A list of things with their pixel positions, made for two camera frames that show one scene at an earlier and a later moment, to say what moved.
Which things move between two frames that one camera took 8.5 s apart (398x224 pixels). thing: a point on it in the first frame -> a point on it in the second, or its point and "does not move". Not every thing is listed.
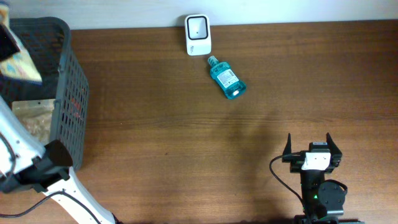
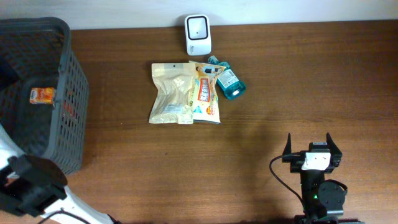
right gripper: [336, 154] does not move
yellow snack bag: [17, 65] -> [204, 102]
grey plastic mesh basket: [46, 43] does not move
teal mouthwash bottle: [222, 74] does not move
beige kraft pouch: [37, 115] -> [171, 103]
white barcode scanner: [198, 34] does not move
